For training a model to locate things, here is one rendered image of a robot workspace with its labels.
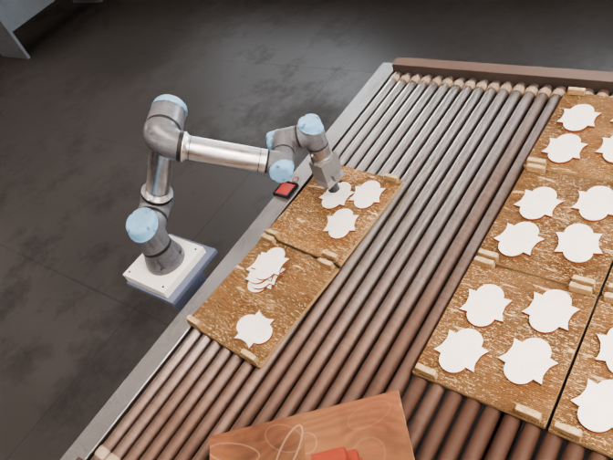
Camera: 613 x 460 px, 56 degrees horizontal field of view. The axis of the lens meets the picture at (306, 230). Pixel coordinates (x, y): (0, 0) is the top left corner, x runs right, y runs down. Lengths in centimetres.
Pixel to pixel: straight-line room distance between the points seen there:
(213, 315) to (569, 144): 131
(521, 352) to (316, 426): 56
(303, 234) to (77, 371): 188
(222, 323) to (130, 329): 162
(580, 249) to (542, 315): 25
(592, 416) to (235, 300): 109
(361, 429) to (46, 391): 242
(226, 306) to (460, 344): 77
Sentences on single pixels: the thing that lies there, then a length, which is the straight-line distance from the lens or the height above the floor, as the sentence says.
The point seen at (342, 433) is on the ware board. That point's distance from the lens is 147.
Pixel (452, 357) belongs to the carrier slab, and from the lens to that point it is 161.
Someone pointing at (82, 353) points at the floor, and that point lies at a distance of 358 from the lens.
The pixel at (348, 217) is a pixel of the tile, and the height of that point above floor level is 94.
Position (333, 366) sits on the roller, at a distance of 170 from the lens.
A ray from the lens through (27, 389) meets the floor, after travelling 369.
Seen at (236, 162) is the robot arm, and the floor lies 131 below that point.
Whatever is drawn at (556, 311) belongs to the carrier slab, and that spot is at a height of 95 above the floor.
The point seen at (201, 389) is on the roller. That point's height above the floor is 91.
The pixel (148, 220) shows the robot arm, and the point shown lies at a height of 113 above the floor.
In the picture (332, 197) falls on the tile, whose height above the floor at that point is 94.
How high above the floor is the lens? 234
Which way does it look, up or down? 44 degrees down
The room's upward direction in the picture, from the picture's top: 24 degrees counter-clockwise
